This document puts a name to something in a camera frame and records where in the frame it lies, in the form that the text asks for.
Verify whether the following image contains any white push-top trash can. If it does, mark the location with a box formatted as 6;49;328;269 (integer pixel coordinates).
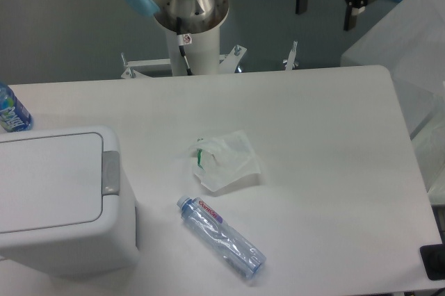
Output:
1;126;140;276

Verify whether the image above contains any metal table clamp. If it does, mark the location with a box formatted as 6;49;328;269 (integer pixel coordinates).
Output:
282;40;299;71

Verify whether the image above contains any large translucent plastic bin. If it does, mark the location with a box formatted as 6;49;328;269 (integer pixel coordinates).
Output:
341;0;444;206

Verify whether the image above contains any crumpled clear plastic bag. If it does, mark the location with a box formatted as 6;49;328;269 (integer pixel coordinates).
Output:
179;130;261;194

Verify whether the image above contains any crushed clear plastic bottle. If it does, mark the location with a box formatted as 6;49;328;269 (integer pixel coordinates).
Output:
177;195;266;280

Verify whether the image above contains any black device at table edge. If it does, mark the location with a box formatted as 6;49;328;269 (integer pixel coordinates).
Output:
420;244;444;281

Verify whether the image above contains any blue labelled water bottle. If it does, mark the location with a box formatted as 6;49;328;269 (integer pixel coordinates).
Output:
1;83;33;133

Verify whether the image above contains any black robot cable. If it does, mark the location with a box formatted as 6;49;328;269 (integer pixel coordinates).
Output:
175;17;194;76

